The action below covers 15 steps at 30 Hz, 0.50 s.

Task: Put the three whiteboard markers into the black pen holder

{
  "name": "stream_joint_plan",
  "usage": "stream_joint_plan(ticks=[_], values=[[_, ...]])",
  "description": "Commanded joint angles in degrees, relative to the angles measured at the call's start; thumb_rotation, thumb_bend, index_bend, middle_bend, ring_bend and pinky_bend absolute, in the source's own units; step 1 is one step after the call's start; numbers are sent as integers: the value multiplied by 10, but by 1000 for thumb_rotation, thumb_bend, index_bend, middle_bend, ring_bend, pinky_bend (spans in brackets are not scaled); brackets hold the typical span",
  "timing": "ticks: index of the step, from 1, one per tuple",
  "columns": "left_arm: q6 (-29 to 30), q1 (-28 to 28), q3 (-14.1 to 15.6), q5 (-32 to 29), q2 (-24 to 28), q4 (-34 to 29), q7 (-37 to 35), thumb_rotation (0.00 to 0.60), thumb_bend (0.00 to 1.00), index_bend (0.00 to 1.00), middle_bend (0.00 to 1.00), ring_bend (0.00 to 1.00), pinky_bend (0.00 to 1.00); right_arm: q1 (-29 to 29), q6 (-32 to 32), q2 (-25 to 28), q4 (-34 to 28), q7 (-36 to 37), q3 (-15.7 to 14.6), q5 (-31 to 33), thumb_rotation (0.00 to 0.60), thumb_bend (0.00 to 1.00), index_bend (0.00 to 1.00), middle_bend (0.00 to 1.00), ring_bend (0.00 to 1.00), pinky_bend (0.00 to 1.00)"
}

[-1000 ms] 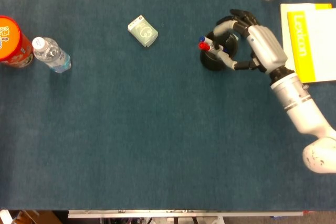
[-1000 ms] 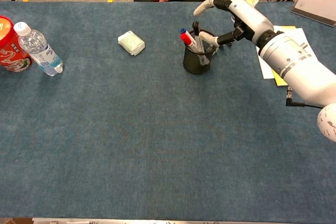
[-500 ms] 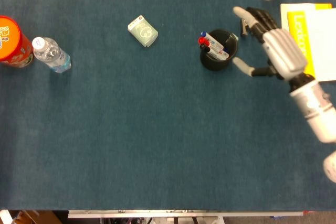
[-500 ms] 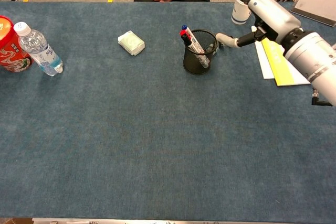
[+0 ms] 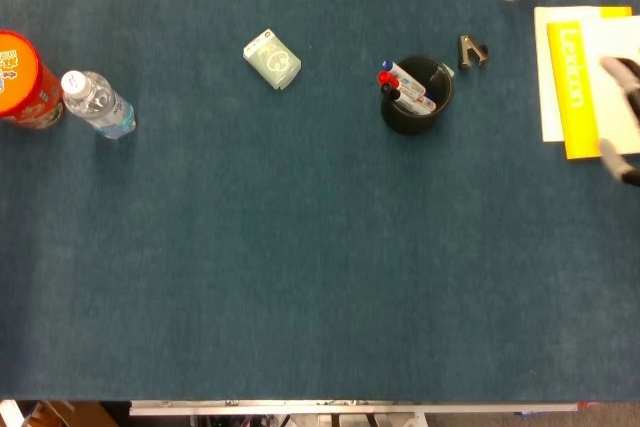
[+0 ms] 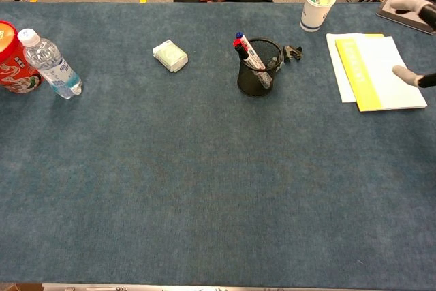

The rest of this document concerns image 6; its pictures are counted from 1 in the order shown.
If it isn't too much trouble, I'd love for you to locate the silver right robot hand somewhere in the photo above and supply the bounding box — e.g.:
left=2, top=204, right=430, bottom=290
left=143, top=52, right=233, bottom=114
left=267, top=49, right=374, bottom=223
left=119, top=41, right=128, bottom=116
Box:
left=389, top=0, right=436, bottom=89

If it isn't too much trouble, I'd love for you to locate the blue cap whiteboard marker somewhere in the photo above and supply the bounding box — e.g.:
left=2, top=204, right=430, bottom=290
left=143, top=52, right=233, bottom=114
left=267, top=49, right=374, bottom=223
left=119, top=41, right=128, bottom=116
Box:
left=234, top=31, right=266, bottom=66

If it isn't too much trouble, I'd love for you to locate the black cap whiteboard marker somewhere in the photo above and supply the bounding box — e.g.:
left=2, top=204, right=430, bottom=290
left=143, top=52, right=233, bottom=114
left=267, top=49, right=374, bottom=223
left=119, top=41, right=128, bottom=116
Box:
left=236, top=46, right=273, bottom=87

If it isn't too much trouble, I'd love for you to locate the red cap whiteboard marker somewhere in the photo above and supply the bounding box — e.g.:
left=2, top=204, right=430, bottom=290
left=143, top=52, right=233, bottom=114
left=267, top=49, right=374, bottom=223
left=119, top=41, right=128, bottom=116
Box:
left=232, top=39, right=266, bottom=69

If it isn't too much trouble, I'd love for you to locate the black mesh pen holder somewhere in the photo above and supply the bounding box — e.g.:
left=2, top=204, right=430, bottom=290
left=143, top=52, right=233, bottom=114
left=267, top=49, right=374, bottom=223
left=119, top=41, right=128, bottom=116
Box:
left=237, top=37, right=285, bottom=98

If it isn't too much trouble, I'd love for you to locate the yellow Lexicon notepad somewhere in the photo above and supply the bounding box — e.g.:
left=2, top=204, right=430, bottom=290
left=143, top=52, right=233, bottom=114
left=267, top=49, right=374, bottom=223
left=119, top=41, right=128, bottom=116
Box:
left=335, top=34, right=428, bottom=112

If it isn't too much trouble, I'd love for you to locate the white paper cup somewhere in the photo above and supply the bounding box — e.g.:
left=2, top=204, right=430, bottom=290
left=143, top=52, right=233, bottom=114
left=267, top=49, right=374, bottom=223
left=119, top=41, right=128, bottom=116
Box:
left=300, top=0, right=338, bottom=33

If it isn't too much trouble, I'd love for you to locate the white paper sheet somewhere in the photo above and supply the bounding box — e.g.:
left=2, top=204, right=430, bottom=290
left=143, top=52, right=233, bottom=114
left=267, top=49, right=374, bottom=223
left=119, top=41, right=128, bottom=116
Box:
left=326, top=33, right=367, bottom=104

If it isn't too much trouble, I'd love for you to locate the green white tissue pack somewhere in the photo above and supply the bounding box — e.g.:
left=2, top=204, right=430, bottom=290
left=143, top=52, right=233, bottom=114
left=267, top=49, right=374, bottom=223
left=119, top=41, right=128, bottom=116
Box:
left=152, top=40, right=189, bottom=73

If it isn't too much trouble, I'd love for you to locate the blue felt table cloth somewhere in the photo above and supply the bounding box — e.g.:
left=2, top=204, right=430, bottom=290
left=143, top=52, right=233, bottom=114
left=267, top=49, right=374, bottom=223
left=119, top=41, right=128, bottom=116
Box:
left=0, top=1, right=436, bottom=287

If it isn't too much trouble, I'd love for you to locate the clear plastic water bottle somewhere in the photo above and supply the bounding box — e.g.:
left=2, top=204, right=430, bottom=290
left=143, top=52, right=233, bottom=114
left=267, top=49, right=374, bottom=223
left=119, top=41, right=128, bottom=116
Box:
left=17, top=28, right=83, bottom=99

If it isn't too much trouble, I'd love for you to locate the red instant noodle cup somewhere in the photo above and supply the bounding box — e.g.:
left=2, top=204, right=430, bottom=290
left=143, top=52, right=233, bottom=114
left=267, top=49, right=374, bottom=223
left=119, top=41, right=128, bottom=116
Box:
left=0, top=20, right=44, bottom=95

